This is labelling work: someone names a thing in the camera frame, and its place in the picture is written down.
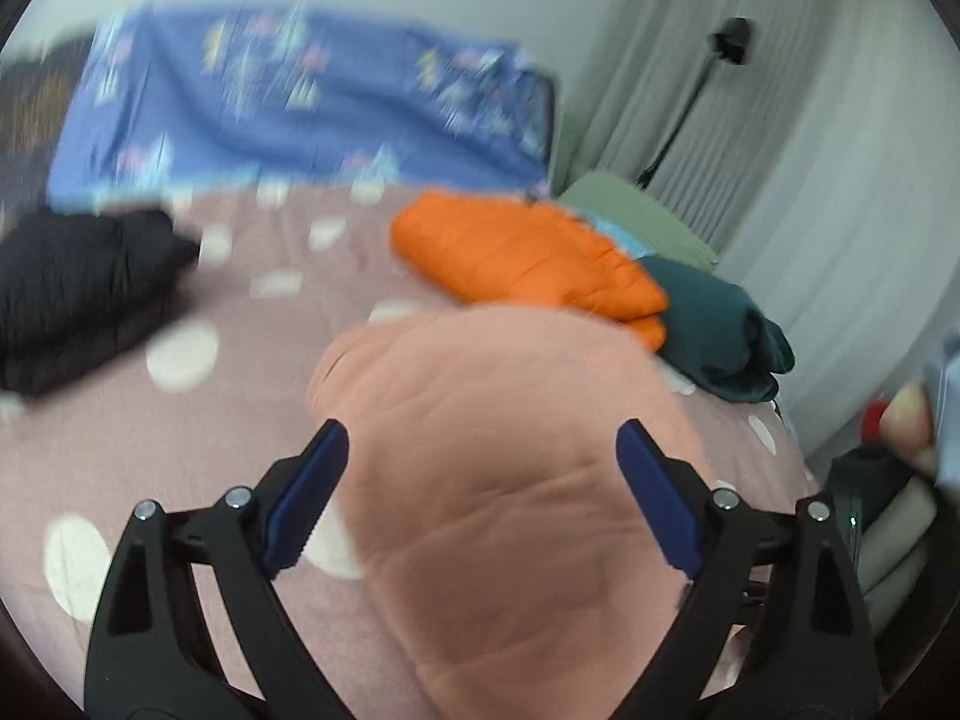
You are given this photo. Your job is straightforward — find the pink dotted bed sheet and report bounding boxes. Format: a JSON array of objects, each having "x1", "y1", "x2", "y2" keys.
[{"x1": 0, "y1": 180, "x2": 822, "y2": 713}]

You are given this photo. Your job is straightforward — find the dark teal folded garment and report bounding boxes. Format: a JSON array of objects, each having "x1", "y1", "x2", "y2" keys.
[{"x1": 637, "y1": 255, "x2": 796, "y2": 404}]

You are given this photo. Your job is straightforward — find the blue tree-print bed cover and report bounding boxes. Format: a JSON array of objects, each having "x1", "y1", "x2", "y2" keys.
[{"x1": 46, "y1": 0, "x2": 560, "y2": 212}]

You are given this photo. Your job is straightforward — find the light blue cloth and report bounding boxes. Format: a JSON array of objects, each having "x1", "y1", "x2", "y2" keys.
[{"x1": 577, "y1": 214, "x2": 650, "y2": 260}]

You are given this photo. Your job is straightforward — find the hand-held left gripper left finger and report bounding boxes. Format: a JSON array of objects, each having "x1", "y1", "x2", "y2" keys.
[{"x1": 84, "y1": 420, "x2": 353, "y2": 720}]

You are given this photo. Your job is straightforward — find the pink quilted fleece jacket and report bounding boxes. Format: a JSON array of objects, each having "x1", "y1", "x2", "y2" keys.
[{"x1": 306, "y1": 304, "x2": 751, "y2": 720}]

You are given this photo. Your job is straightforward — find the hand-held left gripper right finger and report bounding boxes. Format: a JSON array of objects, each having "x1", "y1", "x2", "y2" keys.
[{"x1": 615, "y1": 420, "x2": 882, "y2": 720}]

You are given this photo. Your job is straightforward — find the person's right hand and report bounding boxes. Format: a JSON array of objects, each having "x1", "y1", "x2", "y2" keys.
[{"x1": 879, "y1": 381, "x2": 938, "y2": 472}]

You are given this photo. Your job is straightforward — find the black floor lamp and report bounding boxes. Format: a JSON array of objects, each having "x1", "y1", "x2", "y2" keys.
[{"x1": 637, "y1": 16, "x2": 755, "y2": 187}]

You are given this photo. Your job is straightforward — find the black jacket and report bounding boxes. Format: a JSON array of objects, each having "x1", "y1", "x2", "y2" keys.
[{"x1": 0, "y1": 208, "x2": 202, "y2": 398}]

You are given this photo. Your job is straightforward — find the grey pleated curtain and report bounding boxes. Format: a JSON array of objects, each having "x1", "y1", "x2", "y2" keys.
[{"x1": 559, "y1": 0, "x2": 960, "y2": 466}]

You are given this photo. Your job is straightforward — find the folded green cloth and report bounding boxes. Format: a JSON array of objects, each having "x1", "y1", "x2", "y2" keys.
[{"x1": 559, "y1": 171, "x2": 721, "y2": 271}]

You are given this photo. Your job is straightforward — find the dark tree-print pillow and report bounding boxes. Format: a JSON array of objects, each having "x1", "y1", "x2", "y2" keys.
[{"x1": 0, "y1": 45, "x2": 95, "y2": 196}]

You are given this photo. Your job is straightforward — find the orange puffer jacket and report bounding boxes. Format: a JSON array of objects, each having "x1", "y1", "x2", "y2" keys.
[{"x1": 390, "y1": 191, "x2": 670, "y2": 352}]

